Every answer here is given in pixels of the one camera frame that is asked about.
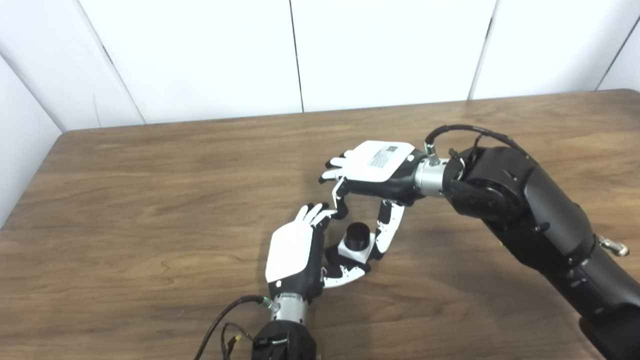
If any thin wire with yellow connector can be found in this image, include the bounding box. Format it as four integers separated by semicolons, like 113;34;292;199
221;322;256;360

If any black peg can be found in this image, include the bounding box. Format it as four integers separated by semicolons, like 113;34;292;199
325;222;373;266

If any white square piece with hole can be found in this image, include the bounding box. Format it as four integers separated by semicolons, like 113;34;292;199
338;232;377;264

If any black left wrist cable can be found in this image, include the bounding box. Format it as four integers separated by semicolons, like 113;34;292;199
194;295;278;360

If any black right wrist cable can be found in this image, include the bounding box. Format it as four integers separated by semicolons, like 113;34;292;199
424;124;531;166

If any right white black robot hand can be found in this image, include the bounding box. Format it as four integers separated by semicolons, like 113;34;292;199
318;140;431;261

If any thin black right arm wire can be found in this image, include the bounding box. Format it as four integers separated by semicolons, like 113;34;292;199
447;132;487;168

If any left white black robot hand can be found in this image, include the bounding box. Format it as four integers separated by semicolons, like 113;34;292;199
264;202;373;303

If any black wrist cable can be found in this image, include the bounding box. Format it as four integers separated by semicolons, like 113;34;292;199
194;295;278;360
424;124;531;166

